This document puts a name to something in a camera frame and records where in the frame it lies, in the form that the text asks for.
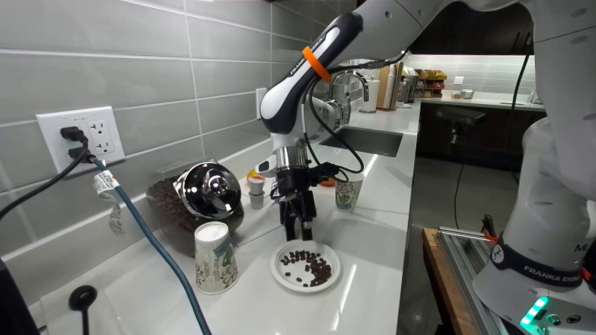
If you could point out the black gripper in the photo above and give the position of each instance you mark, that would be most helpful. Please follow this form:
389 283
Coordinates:
294 201

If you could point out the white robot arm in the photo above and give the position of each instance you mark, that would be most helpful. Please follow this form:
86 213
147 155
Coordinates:
563 40

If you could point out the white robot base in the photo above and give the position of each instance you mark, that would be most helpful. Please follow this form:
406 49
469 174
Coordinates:
533 278

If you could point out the small white orange-top container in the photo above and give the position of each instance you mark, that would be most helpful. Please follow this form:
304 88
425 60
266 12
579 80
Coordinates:
255 187

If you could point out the white paper plate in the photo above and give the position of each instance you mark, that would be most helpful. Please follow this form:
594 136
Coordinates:
319 248

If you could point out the upright patterned paper cup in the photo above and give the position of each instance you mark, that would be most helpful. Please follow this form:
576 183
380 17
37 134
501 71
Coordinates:
347 190

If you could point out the black round cable plug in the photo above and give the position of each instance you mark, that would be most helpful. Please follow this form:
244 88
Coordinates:
80 300

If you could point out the dark coffee beans pile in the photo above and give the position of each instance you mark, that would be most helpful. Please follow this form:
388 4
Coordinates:
307 268

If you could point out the glass jar with chrome lid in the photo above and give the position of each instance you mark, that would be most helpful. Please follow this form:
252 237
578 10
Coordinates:
203 192

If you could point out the white wall outlet with plugs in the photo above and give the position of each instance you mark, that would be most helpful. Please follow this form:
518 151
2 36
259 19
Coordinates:
65 133

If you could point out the upside-down patterned paper cup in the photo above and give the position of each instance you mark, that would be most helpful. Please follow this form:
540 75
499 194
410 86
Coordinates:
214 257

